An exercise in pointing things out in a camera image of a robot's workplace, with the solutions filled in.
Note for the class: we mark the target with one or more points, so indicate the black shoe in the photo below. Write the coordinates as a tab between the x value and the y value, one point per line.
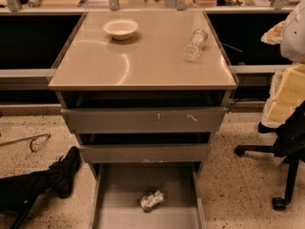
63	171

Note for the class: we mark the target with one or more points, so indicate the grey middle drawer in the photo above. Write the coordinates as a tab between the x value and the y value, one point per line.
145	153

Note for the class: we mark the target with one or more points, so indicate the grey top drawer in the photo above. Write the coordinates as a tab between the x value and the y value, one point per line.
143	120

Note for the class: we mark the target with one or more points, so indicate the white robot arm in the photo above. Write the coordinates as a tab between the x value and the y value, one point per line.
292	47

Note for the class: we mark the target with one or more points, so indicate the grey drawer cabinet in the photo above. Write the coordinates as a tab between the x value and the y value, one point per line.
147	70

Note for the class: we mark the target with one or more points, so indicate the metal tool on floor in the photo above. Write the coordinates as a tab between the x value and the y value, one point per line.
32	140

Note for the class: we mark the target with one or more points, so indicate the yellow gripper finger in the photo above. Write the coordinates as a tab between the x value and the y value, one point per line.
288	94
273	35

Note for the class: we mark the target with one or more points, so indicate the white bowl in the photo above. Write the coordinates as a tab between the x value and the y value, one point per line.
120	29

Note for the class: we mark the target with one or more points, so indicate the grey open bottom drawer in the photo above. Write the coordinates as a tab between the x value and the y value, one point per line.
120	187

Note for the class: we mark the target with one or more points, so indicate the clear plastic bottle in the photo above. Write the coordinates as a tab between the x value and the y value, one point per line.
195	45

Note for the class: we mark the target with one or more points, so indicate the black office chair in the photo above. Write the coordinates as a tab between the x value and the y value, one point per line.
289	144

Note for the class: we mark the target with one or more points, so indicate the crushed silver 7up can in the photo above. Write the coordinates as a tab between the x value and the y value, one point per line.
149	202

